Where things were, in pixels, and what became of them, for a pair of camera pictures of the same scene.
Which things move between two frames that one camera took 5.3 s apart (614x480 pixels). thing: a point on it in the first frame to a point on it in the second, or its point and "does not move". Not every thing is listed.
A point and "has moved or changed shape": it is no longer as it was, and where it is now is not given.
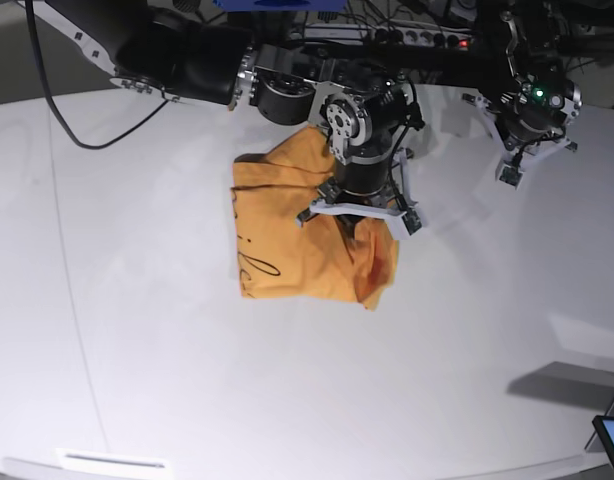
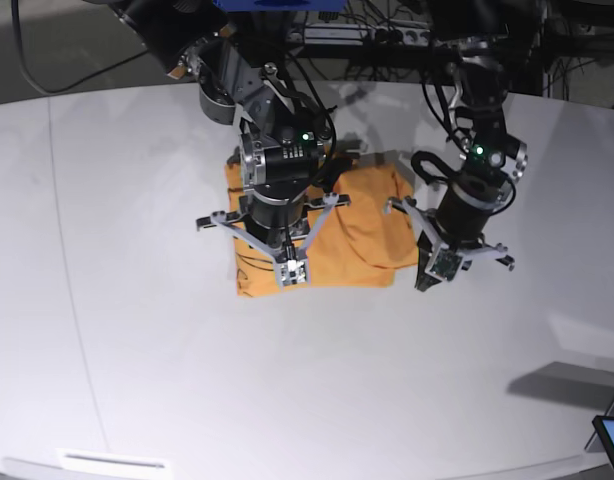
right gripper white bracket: [509, 171] to [446, 260]
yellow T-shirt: [324, 258] has moved or changed shape
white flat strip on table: [78, 459] does not move
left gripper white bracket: [350, 214] to [292, 269]
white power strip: [337, 34] does not move
